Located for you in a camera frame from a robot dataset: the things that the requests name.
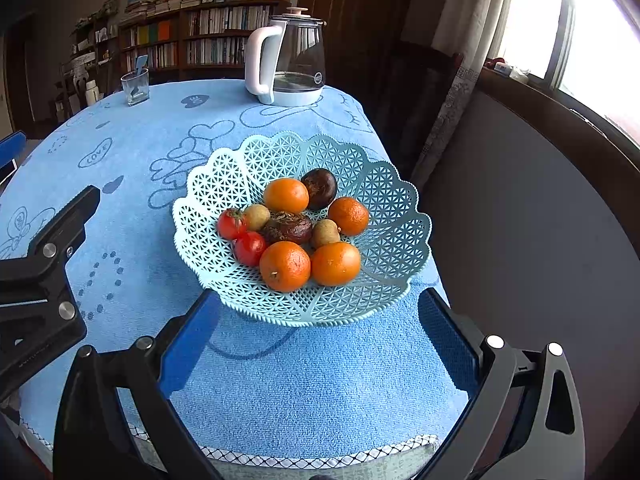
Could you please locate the window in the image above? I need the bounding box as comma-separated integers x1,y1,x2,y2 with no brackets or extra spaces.
495,0,640,136

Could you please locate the orange mandarin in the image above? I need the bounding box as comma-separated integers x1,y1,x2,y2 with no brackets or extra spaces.
328,197,371,237
263,178,310,214
259,241,312,293

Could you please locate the large smooth orange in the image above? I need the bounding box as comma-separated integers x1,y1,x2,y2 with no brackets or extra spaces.
310,242,362,287

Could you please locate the brown wooden door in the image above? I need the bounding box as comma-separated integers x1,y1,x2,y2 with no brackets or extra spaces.
297,0,421,106

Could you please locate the teal plastic lattice basket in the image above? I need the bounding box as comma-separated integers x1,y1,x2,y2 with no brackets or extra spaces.
172,130,433,328

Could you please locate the glass kettle with white handle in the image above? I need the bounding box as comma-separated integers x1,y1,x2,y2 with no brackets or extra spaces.
244,6,327,107

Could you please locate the dark wooden chair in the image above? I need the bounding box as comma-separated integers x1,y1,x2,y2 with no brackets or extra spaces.
395,40,463,176

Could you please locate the metal storage rack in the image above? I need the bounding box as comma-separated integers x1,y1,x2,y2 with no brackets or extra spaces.
52,0,121,121

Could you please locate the clear drinking glass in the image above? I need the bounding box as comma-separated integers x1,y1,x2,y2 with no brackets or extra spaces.
120,69,151,107

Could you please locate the small tan longan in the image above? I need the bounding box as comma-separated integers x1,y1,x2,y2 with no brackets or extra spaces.
311,219,342,250

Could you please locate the blue plastic spoon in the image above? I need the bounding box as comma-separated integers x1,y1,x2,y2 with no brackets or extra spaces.
131,54,149,97

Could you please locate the red tomato with calyx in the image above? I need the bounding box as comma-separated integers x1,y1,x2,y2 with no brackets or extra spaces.
217,208,249,241

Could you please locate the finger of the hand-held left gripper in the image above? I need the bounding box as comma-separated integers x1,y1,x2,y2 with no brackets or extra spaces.
0,186,101,322
0,130,27,161

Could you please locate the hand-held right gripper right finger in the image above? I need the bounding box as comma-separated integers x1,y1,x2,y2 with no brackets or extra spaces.
417,287,586,480

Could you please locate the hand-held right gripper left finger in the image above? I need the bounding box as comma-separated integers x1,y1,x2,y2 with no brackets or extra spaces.
52,287,223,480

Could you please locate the wooden bookshelf with books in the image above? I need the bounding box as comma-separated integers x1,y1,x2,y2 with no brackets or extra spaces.
120,0,273,71

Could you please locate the beige curtain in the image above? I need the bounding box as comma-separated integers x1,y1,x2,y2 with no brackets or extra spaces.
410,0,516,186

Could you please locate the brown kiwi fruit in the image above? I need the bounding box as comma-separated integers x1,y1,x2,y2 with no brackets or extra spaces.
243,203,271,232

